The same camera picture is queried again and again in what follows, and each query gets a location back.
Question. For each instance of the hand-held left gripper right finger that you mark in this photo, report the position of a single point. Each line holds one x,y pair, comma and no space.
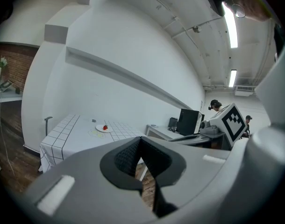
203,183

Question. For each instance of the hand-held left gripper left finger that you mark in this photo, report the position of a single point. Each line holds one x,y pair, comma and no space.
91,190

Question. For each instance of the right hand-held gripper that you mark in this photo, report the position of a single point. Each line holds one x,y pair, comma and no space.
233,125

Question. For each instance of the white round plate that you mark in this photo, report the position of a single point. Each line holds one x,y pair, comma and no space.
99,128

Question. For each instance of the black monitor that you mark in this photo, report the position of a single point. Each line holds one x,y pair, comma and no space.
188,122

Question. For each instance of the black box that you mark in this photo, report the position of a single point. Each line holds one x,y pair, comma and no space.
173,122

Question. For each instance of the white desk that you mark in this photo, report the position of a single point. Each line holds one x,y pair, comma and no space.
161,132
7,97

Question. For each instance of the white checked tablecloth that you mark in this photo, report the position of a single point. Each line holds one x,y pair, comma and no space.
63,146

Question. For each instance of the white air vent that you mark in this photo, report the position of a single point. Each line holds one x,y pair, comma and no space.
244,90

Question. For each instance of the short ceiling light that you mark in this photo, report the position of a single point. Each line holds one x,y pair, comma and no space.
232,78

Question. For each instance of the black metal stand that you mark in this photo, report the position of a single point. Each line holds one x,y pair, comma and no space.
46,127

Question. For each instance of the ceiling smoke detector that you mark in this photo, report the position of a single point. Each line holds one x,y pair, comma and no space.
197,29

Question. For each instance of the long ceiling light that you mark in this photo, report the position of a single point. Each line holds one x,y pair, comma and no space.
231,27

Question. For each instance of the small black object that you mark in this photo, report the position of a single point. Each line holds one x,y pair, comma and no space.
17,91

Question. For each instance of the person's head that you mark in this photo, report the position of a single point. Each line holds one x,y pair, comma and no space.
250,3

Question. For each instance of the white table frame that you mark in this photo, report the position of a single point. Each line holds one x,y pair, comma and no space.
143,171

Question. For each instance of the picture frame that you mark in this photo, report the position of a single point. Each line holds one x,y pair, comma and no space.
5,86

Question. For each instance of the black head camera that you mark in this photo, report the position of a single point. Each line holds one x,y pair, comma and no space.
215,1

